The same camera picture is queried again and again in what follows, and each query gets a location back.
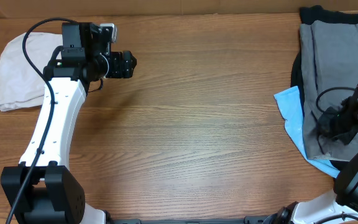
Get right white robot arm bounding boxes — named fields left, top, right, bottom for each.
left=264, top=84, right=358, bottom=224

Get grey shorts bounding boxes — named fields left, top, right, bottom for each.
left=300, top=21, right=358, bottom=161

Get cardboard backboard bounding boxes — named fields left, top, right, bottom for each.
left=0, top=0, right=358, bottom=19

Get light blue garment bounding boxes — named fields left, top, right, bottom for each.
left=274, top=86, right=339, bottom=178

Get beige folded garment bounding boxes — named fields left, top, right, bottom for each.
left=0, top=32, right=62, bottom=111

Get black garment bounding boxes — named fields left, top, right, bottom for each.
left=290, top=5, right=358, bottom=170

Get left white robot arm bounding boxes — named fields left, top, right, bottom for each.
left=1, top=18, right=137, bottom=223

